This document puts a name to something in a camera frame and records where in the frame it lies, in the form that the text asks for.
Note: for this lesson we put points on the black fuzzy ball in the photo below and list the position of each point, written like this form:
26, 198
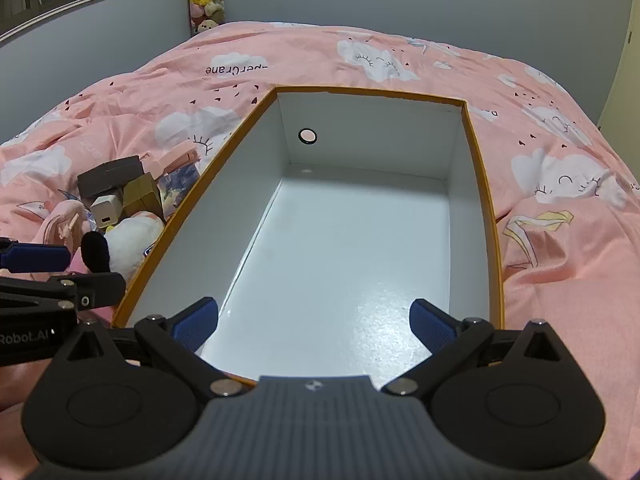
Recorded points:
95, 249

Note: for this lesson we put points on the cream door panel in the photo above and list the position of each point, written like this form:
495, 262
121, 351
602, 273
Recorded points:
627, 85

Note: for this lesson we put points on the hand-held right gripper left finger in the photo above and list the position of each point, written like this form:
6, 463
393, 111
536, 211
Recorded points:
195, 325

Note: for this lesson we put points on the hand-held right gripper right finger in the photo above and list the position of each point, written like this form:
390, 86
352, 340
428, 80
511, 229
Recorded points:
431, 327

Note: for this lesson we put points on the dark brown card box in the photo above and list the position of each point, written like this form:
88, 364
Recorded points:
107, 177

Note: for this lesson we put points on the pink cloud-print blanket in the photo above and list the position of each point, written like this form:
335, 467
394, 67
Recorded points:
150, 100

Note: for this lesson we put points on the pink rectangular box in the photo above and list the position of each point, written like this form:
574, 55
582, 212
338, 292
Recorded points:
175, 157

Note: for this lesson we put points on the gold box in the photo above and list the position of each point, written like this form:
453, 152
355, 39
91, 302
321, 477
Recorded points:
142, 195

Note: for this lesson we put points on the white plush toy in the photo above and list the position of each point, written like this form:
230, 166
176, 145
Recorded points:
132, 245

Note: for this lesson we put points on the white charger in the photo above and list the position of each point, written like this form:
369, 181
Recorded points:
106, 210

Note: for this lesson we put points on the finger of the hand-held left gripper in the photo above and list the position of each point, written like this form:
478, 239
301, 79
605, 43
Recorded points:
95, 290
35, 256

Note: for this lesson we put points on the blue patterned packet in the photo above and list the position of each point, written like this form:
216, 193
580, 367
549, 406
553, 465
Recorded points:
177, 187

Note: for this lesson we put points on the orange-rimmed white box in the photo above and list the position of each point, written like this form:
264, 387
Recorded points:
350, 285

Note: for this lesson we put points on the pink pouch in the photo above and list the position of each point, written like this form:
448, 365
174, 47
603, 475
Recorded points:
57, 220

